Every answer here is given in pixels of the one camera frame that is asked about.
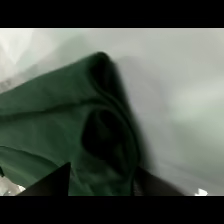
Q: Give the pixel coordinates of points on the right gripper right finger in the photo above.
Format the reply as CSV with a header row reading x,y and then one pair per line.
x,y
151,186

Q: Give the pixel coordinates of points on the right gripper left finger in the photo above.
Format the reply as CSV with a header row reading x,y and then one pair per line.
x,y
53,183

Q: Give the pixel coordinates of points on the dark green shirt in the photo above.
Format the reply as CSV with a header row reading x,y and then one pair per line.
x,y
50,116

